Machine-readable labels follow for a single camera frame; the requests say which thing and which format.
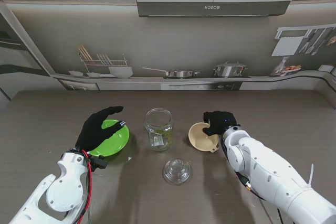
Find green plastic bowl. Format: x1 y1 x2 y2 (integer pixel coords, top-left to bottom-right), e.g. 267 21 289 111
88 119 130 157

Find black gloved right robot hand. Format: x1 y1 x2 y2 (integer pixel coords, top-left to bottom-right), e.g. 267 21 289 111
201 110 241 136

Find mung beans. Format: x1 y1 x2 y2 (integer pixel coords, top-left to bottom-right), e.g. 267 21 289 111
152 129 174 149

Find beige plastic funnel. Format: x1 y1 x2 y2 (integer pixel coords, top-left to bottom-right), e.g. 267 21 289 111
188 122 220 154

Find clear glass jar lid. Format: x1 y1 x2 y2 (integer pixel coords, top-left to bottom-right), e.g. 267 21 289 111
163 157 194 185

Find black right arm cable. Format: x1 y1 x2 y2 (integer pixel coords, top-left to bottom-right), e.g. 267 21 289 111
236 171 284 224

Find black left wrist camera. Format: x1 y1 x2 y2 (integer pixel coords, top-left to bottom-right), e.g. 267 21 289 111
91 155 108 171

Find printed kitchen scene backdrop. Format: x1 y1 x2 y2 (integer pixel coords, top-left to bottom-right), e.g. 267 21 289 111
0 0 336 109

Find clear glass jar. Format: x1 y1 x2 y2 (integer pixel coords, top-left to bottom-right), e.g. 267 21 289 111
143 108 175 152

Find white cable tie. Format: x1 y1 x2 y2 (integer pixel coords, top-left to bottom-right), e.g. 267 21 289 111
307 163 315 190

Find red left arm cable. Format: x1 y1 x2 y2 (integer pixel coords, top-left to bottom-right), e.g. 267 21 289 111
76 150 94 222

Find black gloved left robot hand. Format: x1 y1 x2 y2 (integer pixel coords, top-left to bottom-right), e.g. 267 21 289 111
75 105 127 154

